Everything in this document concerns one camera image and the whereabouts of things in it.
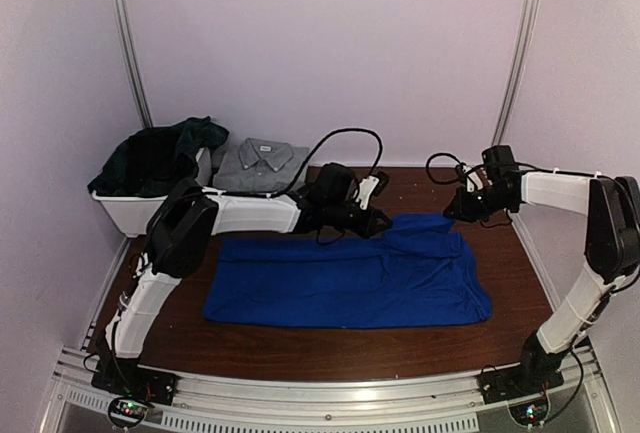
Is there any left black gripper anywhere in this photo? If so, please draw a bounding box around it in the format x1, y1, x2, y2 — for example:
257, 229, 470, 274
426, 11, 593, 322
326, 202, 393, 241

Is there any right aluminium frame post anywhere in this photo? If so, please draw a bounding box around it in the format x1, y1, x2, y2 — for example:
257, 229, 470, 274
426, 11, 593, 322
491, 0, 541, 146

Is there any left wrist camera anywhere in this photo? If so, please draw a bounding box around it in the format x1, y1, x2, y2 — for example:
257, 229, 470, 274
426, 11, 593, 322
353, 171, 390, 210

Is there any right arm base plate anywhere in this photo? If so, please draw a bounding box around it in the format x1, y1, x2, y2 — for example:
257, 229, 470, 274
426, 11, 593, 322
476, 364, 564, 404

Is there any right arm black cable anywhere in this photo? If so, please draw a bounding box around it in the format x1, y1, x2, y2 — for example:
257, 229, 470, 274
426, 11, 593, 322
425, 152, 469, 185

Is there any aluminium frame post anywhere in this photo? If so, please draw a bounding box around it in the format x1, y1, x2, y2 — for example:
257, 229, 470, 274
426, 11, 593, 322
112, 0, 153, 128
491, 0, 541, 146

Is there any folded grey button shirt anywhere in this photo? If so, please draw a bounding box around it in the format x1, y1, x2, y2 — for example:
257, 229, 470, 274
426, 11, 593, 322
212, 138, 310, 193

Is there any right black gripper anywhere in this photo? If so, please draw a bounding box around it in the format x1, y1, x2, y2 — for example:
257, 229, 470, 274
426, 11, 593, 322
445, 185, 516, 223

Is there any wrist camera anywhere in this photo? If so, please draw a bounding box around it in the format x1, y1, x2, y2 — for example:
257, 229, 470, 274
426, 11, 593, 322
353, 171, 390, 210
462, 165, 491, 194

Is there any white plastic laundry bin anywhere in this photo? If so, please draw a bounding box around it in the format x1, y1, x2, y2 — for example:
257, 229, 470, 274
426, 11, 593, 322
91, 148, 213, 238

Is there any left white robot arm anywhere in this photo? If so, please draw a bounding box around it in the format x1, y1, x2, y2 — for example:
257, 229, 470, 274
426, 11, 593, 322
95, 163, 392, 397

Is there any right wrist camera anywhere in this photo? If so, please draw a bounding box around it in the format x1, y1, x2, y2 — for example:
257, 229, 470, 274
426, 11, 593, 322
462, 165, 491, 194

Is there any dark green plaid shirt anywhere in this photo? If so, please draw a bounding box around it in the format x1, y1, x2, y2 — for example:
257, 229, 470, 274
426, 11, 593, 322
87, 117, 229, 198

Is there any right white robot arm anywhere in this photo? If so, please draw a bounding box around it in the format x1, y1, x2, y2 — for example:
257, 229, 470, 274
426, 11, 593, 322
444, 145, 639, 395

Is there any blue t-shirt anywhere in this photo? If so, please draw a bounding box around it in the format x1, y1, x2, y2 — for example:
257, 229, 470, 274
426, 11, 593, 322
202, 213, 493, 329

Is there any left aluminium frame post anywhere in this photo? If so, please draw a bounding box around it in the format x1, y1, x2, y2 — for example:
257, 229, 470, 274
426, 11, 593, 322
112, 0, 153, 128

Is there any front aluminium rail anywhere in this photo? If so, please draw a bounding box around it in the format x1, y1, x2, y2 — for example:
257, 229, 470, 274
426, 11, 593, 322
49, 347, 611, 433

